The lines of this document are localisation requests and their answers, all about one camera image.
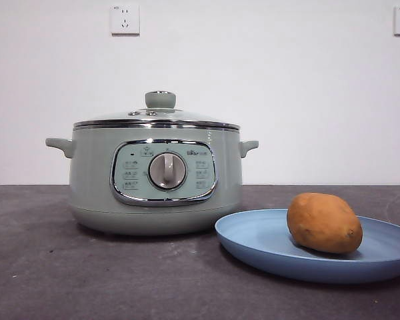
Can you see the glass lid with green knob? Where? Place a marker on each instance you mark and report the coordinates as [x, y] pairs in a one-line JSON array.
[[160, 100]]

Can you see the brown potato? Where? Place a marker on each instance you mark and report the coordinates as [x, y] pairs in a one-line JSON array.
[[323, 223]]

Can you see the blue round plate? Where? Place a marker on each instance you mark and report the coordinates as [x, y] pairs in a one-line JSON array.
[[253, 236]]

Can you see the pale green electric steamer pot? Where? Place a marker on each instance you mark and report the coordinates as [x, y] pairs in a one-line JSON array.
[[93, 173]]

